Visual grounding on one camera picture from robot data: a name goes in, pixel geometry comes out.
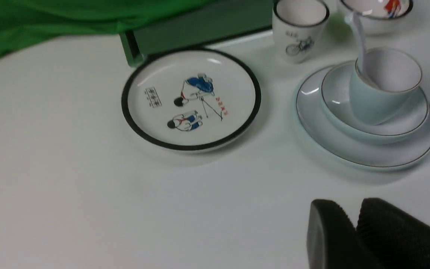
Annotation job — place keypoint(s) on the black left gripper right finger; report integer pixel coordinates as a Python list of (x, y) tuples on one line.
[(397, 239)]

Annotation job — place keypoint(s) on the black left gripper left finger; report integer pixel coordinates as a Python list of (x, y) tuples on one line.
[(332, 242)]

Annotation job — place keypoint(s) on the light blue cup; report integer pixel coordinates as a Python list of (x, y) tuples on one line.
[(397, 75)]

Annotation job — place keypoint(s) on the white spoon with characters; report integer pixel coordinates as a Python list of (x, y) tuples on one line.
[(353, 20)]

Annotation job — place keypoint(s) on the light blue plate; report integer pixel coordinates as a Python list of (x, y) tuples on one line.
[(322, 113)]

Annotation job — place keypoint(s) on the light blue bowl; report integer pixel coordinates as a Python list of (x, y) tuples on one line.
[(341, 110)]

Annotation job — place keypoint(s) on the white cartoon plate black rim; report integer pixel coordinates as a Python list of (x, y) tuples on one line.
[(194, 100)]

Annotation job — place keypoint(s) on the white bicycle cup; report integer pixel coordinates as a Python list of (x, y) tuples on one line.
[(297, 26)]

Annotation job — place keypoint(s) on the white black-rimmed bowl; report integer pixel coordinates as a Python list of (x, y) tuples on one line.
[(378, 16)]

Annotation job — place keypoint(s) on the green tray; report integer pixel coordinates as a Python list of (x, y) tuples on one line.
[(218, 22)]

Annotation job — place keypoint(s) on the green backdrop cloth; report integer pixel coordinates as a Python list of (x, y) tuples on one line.
[(25, 23)]

